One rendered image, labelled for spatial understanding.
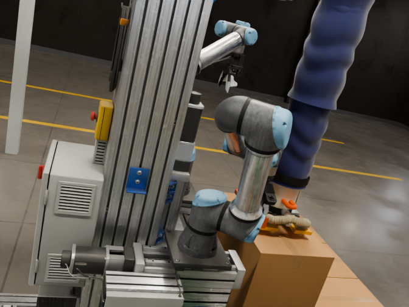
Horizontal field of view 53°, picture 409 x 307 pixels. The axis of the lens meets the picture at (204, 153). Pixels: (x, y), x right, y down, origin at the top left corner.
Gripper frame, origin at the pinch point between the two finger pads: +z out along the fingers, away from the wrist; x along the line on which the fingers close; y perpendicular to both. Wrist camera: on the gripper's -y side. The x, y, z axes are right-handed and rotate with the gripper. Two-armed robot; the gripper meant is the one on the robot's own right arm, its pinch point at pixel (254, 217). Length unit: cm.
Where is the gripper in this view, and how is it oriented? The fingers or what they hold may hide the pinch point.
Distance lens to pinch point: 178.8
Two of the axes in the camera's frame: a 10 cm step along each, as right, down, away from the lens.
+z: -2.5, 9.2, 3.1
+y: -2.4, -3.6, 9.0
